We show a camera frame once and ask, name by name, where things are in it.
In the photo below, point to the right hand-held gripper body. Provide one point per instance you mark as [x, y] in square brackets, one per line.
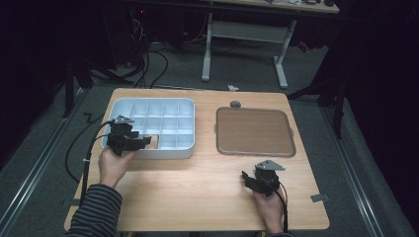
[267, 181]

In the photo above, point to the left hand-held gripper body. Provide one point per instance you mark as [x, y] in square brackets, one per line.
[123, 140]

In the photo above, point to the beige sock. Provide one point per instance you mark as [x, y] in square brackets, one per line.
[154, 140]

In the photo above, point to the white compartment box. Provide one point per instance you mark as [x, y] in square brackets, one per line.
[171, 126]

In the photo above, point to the person's right hand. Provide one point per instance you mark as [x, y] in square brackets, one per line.
[271, 210]

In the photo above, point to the person's left hand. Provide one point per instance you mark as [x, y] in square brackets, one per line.
[112, 168]

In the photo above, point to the brown tray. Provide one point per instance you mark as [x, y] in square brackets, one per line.
[255, 131]

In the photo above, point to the grey tape piece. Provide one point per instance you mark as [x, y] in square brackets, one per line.
[319, 197]
[70, 201]

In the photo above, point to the black stand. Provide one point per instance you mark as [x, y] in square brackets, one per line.
[69, 89]
[337, 105]

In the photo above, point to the grey round table plug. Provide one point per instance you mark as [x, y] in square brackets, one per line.
[235, 104]

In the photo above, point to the white crumpled paper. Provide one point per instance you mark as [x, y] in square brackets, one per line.
[233, 88]

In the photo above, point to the desk with white legs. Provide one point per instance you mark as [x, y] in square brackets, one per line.
[247, 31]

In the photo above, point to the metal floor rail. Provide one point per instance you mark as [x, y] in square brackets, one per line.
[39, 158]
[349, 171]

